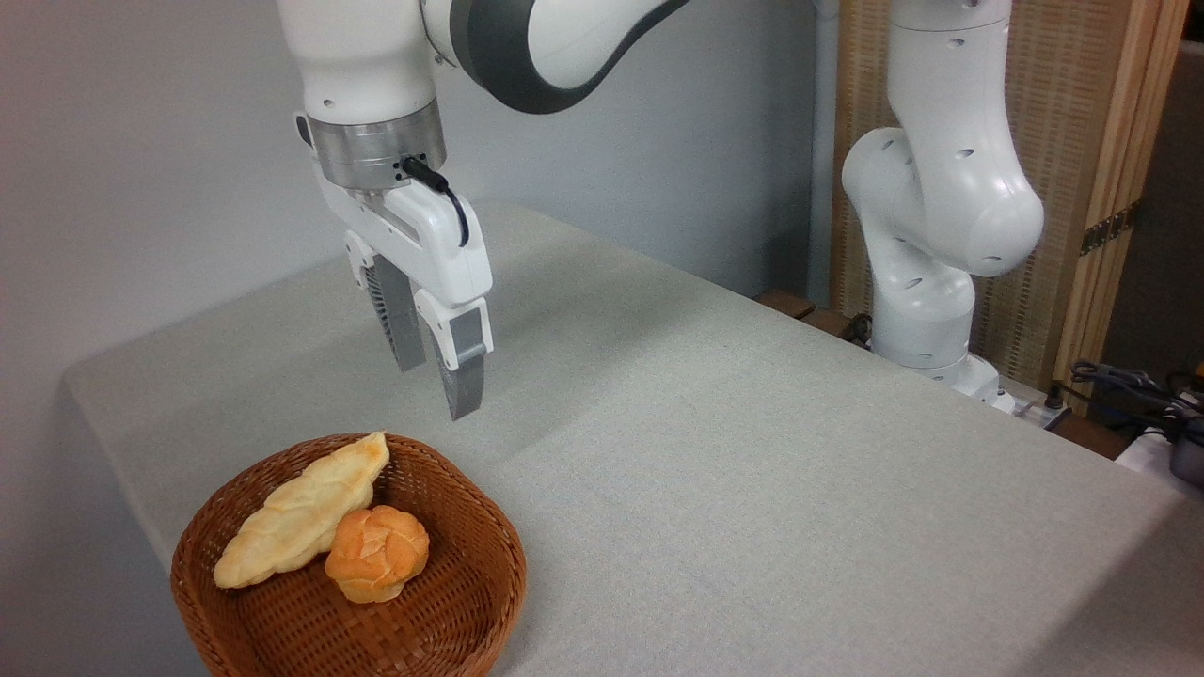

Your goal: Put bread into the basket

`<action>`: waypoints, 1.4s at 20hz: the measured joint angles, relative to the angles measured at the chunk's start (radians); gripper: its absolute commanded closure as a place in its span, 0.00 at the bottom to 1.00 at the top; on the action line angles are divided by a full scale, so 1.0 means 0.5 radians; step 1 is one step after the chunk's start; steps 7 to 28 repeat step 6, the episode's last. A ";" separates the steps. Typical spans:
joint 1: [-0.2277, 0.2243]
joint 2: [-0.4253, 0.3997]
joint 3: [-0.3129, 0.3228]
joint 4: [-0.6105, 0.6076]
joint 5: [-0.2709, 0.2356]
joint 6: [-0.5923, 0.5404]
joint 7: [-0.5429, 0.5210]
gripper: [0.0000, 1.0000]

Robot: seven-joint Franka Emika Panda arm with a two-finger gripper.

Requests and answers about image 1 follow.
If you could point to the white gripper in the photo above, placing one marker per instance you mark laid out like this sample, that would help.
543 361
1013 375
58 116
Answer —
437 254

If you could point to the brown wooden base board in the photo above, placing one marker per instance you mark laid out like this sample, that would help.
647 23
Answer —
790 303

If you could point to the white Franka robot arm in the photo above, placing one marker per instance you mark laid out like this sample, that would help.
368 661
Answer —
941 188

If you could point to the grey tablecloth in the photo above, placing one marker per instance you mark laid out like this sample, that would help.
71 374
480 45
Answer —
752 489

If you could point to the round bread roll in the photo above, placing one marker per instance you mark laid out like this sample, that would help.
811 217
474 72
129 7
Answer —
378 555

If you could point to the metal screen hinge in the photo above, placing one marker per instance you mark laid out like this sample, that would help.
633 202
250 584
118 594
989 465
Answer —
1108 228

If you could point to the long braided bread loaf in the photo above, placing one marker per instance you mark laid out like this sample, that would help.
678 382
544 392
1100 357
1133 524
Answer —
296 517

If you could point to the brown wicker basket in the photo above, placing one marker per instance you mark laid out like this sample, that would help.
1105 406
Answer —
273 625

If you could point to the wooden bamboo folding screen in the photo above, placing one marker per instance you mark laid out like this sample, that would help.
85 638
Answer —
1063 122

